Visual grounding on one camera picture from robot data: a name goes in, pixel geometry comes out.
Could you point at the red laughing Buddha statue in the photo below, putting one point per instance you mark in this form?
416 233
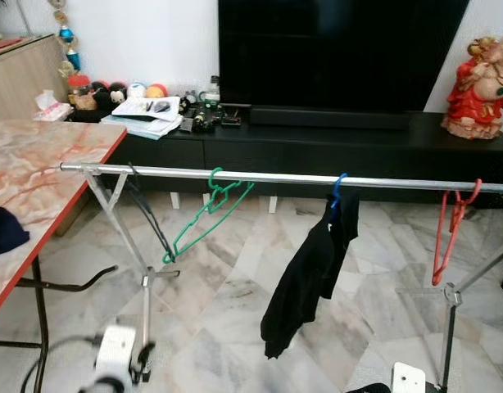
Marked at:
473 98

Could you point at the light wooden sideboard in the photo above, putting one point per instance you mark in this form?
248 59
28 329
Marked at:
26 82

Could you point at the black round plush toy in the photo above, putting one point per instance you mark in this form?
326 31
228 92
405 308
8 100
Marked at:
100 93
118 93

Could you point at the marble pattern folding table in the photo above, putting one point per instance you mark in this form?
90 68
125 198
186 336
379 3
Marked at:
38 164

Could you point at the silver metal clothes rack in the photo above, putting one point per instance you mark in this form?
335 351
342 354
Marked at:
276 177

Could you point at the black fonemax print T-shirt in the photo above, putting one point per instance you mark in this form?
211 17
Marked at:
309 270

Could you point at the blue plastic hanger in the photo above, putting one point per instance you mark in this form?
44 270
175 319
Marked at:
337 190

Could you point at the black TV cabinet white legs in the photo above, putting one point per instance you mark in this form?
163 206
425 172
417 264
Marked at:
317 151

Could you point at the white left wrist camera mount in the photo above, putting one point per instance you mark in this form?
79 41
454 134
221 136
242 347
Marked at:
116 348

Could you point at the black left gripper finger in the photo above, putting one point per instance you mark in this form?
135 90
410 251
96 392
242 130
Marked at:
143 362

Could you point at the red plastic hanger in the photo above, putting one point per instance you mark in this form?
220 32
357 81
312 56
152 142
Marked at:
453 221

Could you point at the pink tissue box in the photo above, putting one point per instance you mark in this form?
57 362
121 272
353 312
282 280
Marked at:
53 108

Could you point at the small black electronic box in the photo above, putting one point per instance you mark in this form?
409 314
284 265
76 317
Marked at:
232 117

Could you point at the flat red tray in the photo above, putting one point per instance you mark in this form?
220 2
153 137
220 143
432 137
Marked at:
4 42

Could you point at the black electronic gadget pile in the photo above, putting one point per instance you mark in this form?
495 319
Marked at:
198 119

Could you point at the large black television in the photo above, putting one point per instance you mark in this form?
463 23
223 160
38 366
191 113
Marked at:
342 49

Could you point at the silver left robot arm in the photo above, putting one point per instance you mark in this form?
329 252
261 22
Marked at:
104 386

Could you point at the dark computer mouse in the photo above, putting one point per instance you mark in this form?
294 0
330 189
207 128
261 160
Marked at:
162 106

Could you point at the red lidded jar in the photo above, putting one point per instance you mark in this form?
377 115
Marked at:
79 92

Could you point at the navy knit shirt red stripe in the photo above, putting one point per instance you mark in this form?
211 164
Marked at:
4 233

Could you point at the blue gold hanging ornament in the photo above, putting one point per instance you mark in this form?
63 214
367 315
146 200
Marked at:
67 37

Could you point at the white paper stack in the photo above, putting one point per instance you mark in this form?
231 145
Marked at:
141 121

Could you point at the green plastic hanger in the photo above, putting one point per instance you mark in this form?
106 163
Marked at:
210 178

